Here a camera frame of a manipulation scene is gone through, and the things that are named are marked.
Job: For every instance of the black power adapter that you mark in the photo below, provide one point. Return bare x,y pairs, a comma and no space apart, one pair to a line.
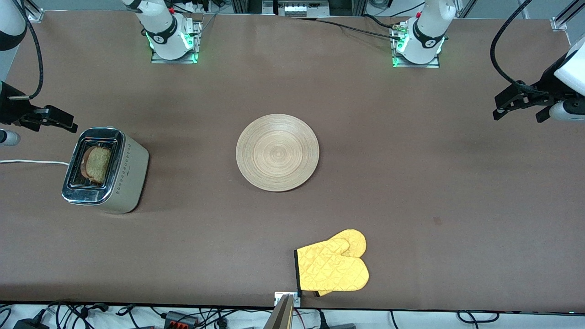
29,324

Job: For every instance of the black red connector block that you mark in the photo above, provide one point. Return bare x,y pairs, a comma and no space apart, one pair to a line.
180,319

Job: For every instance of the yellow quilted oven mitt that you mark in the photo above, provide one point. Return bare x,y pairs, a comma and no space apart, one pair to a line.
331,269
356,238

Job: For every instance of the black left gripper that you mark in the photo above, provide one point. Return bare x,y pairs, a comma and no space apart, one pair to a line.
545,87

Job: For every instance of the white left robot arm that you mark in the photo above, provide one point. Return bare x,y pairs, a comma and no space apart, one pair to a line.
425,34

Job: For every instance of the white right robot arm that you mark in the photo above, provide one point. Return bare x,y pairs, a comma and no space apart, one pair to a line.
164,27

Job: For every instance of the aluminium table corner bracket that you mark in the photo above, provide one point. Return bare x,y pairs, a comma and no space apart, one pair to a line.
35,16
560,23

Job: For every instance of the white power strip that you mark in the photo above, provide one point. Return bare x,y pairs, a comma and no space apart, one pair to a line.
301,8

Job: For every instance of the metal mast clamp bracket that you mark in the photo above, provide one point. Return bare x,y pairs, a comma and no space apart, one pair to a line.
278,298

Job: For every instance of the aluminium camera mast profile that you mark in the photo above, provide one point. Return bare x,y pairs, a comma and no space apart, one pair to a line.
281,315

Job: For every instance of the brown crust bread slice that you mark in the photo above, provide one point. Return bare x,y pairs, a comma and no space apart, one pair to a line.
97,165

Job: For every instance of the beige chrome two-slot toaster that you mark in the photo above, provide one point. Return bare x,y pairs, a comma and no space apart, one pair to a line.
125,178

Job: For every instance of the aluminium frame strut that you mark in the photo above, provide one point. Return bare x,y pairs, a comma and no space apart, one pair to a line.
571,11

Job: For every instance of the round wooden plate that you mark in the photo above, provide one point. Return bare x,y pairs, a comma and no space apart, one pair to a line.
276,153

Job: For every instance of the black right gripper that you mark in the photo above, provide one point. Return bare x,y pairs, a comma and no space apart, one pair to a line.
10,107

